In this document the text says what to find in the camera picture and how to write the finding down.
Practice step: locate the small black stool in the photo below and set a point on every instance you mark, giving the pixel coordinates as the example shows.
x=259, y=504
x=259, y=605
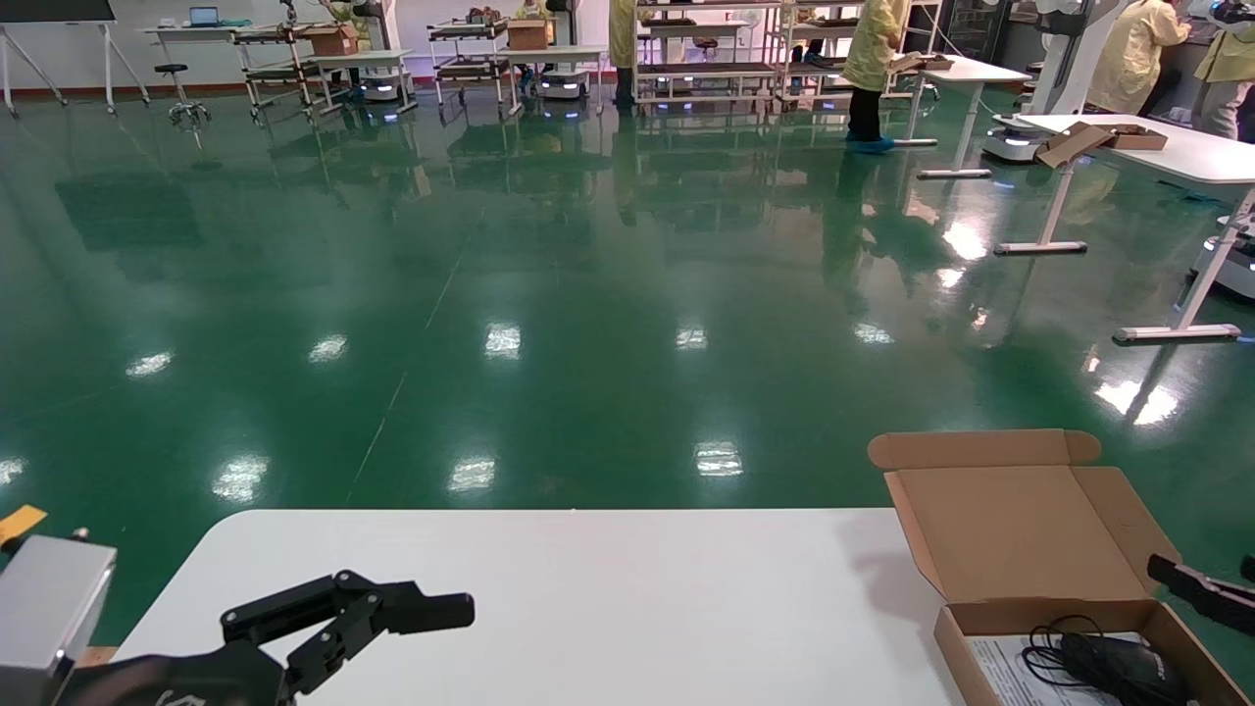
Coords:
x=706, y=46

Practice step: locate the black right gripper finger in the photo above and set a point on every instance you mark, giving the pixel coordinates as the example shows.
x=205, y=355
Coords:
x=1206, y=593

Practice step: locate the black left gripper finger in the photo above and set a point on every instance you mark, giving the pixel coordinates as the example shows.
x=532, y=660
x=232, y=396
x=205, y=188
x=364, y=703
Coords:
x=431, y=613

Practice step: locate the flat brown cardboard piece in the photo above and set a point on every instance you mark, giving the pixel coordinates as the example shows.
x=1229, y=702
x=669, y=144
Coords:
x=931, y=62

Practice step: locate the white wheeled robot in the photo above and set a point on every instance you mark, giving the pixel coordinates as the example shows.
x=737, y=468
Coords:
x=1230, y=265
x=380, y=88
x=1069, y=59
x=564, y=83

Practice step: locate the long white desk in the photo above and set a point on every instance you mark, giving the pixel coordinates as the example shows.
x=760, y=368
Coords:
x=176, y=31

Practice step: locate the open flat cardboard box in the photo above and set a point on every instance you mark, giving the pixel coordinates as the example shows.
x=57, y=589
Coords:
x=1079, y=142

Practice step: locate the dark board on stand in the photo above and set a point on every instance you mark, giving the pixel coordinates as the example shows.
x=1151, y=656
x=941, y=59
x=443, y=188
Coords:
x=49, y=10

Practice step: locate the white printed paper manual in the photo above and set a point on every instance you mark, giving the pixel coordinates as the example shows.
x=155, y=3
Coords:
x=1000, y=672

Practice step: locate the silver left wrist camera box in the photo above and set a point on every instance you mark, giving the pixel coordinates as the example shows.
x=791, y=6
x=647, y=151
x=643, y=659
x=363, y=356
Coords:
x=44, y=608

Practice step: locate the black stool with chrome base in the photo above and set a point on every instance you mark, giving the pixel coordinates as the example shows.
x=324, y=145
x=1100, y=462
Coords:
x=181, y=93

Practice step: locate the tall metal shelf rack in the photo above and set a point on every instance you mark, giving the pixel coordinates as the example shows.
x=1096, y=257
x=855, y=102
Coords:
x=819, y=64
x=706, y=69

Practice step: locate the person in yellow coat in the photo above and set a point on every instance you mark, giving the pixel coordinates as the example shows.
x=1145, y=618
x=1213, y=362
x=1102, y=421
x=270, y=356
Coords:
x=351, y=15
x=878, y=44
x=1230, y=59
x=1137, y=54
x=623, y=34

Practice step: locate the white table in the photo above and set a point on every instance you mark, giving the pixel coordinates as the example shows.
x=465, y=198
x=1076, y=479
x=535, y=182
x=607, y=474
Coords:
x=1196, y=152
x=363, y=57
x=980, y=71
x=559, y=51

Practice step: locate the metal shelf cart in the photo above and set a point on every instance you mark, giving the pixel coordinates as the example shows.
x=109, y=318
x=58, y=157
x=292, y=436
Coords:
x=275, y=71
x=471, y=69

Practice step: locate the open laptop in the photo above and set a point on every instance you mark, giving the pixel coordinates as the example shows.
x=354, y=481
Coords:
x=204, y=16

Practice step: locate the brown cardboard storage box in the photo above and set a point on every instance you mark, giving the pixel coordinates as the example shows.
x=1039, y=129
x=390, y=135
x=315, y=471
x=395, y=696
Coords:
x=1010, y=529

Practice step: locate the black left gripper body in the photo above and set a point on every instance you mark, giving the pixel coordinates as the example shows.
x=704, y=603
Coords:
x=176, y=681

